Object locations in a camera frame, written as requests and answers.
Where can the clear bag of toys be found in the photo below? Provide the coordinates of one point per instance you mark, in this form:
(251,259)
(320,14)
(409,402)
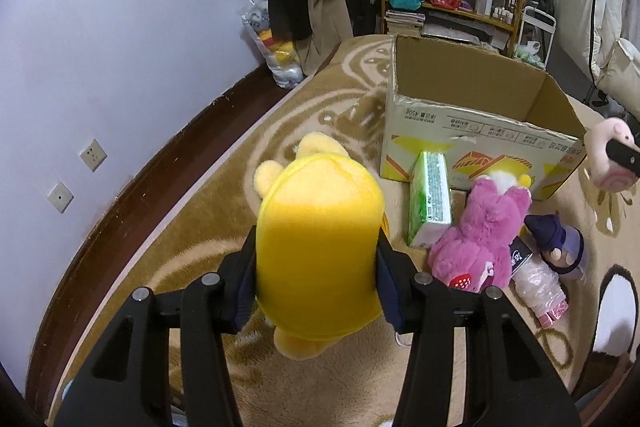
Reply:
(280,56)

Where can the purple plush doll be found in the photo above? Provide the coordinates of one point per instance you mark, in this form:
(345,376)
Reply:
(562,247)

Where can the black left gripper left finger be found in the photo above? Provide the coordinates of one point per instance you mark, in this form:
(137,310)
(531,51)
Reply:
(124,381)

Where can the white metal cart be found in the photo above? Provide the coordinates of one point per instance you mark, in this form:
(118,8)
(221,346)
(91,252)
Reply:
(535,37)

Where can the white chair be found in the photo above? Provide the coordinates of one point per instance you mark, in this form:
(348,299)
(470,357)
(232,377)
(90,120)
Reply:
(597,36)

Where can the green tissue pack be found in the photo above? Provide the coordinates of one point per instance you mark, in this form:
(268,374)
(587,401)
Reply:
(429,201)

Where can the open cardboard box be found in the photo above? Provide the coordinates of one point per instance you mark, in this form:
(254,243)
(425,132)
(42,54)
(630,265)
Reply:
(481,111)

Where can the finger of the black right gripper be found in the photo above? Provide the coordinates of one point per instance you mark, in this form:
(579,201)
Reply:
(623,155)

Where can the lower white wall socket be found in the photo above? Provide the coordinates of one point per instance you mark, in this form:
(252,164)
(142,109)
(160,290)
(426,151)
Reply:
(60,197)

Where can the upper white wall socket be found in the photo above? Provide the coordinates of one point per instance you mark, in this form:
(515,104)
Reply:
(93,155)

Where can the beige hanging coat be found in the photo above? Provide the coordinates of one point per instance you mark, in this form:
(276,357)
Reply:
(330,25)

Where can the stack of books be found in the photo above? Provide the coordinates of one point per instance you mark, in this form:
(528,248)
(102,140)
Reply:
(409,24)

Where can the pink round plush toy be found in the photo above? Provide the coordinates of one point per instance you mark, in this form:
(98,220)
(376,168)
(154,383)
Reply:
(604,173)

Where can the yellow plush toy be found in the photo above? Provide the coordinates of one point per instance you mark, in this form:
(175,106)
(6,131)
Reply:
(316,235)

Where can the pink plastic pack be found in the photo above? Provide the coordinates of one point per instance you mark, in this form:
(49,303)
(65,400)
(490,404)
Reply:
(536,284)

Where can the pink plush bear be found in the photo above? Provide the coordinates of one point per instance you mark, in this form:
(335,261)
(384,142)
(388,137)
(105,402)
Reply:
(475,252)

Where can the white wall socket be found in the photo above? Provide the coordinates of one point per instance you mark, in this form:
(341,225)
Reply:
(93,155)
(60,197)

